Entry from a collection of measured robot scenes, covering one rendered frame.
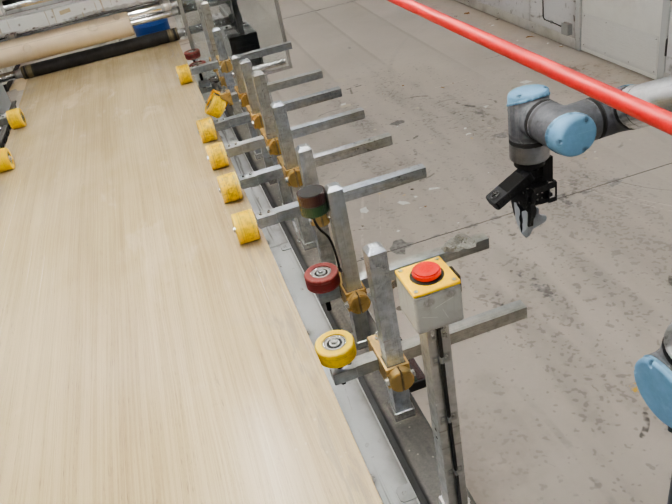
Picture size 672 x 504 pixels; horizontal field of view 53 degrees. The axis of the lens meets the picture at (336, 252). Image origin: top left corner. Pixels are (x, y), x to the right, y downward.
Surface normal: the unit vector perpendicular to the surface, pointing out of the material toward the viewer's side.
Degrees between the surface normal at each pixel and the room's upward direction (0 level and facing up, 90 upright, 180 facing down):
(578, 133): 90
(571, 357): 0
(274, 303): 0
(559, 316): 0
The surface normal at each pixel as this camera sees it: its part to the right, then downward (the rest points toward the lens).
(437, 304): 0.29, 0.48
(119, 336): -0.18, -0.83
